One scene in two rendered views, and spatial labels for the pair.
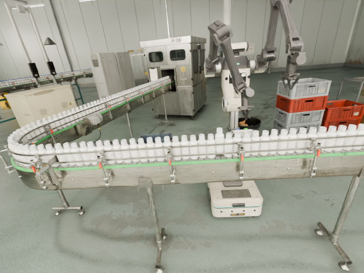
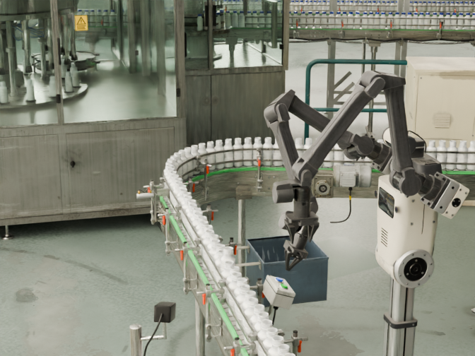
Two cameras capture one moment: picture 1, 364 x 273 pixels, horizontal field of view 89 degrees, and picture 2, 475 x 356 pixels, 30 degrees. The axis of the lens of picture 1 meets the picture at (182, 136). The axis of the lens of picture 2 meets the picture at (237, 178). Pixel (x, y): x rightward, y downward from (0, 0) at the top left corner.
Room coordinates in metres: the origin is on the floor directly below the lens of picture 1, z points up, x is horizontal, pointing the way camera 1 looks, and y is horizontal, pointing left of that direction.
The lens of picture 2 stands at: (0.12, -3.35, 2.52)
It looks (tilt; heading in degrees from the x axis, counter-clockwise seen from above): 18 degrees down; 72
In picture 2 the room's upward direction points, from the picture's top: straight up
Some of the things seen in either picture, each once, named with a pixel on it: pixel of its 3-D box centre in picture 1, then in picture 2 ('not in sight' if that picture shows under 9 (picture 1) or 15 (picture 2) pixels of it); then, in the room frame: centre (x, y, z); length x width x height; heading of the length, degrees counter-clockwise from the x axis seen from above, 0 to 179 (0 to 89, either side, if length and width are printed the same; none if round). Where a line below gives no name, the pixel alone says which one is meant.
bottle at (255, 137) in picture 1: (254, 142); (242, 299); (1.08, -0.48, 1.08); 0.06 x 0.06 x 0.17
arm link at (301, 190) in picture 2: (292, 59); (300, 193); (1.20, -0.72, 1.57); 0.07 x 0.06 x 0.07; 177
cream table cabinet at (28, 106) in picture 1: (49, 114); (470, 130); (4.36, 3.12, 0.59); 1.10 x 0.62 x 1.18; 158
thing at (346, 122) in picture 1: (332, 122); not in sight; (2.98, -2.69, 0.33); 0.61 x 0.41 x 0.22; 89
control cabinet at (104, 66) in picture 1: (108, 80); not in sight; (7.01, 2.49, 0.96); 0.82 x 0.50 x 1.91; 158
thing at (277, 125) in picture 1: (294, 126); not in sight; (2.93, -1.98, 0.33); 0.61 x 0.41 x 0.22; 92
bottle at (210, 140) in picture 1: (210, 145); (222, 270); (1.09, -0.19, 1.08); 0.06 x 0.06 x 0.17
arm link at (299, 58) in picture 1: (297, 53); (291, 185); (1.17, -0.72, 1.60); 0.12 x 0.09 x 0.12; 177
